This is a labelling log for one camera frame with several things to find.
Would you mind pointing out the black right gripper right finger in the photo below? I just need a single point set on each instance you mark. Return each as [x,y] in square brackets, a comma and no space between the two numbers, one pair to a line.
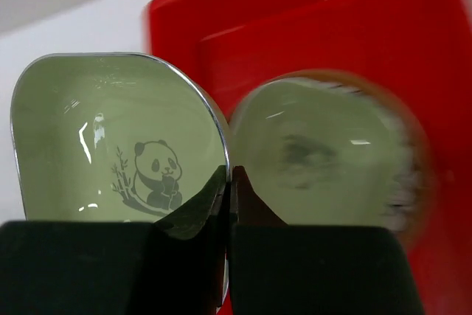
[275,268]

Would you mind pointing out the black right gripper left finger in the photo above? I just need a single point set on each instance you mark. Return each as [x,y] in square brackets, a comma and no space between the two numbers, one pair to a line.
[172,266]

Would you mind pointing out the green square panda plate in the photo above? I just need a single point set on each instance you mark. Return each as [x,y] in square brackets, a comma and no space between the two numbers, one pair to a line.
[323,153]
[118,137]

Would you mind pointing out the round floral brown-rimmed plate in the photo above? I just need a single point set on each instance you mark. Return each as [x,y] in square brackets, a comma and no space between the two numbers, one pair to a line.
[425,191]

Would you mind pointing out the red plastic bin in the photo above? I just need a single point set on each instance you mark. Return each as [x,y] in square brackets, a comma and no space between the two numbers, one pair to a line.
[420,50]

